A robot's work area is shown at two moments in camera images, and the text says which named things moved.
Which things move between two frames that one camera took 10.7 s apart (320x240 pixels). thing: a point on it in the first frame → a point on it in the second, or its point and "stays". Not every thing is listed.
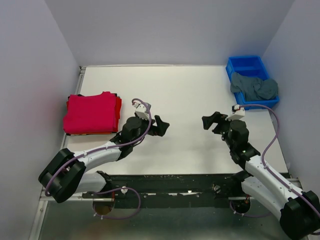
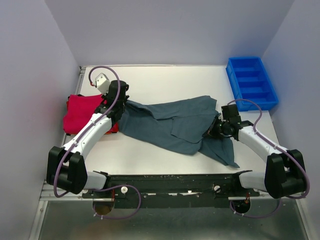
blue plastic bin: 250,66 stays
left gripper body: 145,124 → 122,106
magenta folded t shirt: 90,114 stays
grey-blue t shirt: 254,89 → 181,126
